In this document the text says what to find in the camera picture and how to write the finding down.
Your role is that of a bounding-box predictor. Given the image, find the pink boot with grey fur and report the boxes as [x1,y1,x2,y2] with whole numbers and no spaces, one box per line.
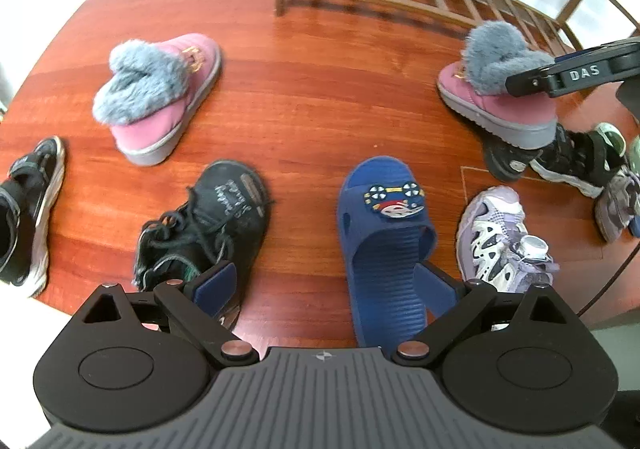
[436,21,559,150]
[93,32,222,166]

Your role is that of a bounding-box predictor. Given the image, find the black leather ankle boot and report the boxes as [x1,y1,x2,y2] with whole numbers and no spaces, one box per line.
[482,126,533,182]
[132,159,271,331]

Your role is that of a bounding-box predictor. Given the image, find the purple and white sandal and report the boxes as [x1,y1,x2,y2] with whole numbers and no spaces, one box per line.
[594,166,640,244]
[457,186,557,333]

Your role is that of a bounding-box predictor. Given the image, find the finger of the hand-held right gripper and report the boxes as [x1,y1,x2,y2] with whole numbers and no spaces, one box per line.
[504,63,557,98]

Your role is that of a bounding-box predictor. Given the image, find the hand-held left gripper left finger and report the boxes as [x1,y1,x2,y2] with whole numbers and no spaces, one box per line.
[75,260,261,372]

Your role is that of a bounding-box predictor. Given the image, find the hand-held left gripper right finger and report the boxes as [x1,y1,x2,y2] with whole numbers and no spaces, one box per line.
[392,261,577,371]

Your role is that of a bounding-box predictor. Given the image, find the black strap sandal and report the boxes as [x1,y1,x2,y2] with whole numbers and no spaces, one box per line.
[529,123,627,200]
[0,136,66,299]

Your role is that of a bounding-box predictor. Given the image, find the black cable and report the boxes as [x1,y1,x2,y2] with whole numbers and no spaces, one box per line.
[575,241,640,316]

